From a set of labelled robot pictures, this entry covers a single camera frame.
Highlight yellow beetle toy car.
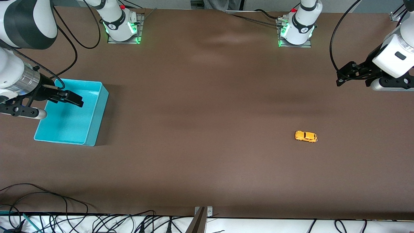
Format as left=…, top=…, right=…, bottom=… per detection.
left=295, top=130, right=318, bottom=143

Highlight teal plastic bin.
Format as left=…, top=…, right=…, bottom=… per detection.
left=34, top=78, right=109, bottom=147

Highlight person legs grey trousers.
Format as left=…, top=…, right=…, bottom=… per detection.
left=207, top=0, right=244, bottom=11

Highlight black right arm cable loop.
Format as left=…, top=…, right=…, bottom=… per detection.
left=57, top=0, right=101, bottom=50

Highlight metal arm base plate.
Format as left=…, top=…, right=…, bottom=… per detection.
left=276, top=18, right=312, bottom=48
left=107, top=14, right=144, bottom=44

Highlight black base power cable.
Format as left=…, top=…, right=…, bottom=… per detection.
left=231, top=9, right=286, bottom=28
left=118, top=0, right=158, bottom=20

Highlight long black floor cable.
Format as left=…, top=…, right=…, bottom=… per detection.
left=0, top=183, right=97, bottom=233

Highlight aluminium rail strip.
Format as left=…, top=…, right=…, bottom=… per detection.
left=225, top=10, right=279, bottom=15

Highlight black floor cable bundle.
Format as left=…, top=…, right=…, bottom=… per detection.
left=87, top=210, right=156, bottom=233

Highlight metal table edge bracket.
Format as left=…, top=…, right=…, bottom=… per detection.
left=185, top=206, right=214, bottom=233

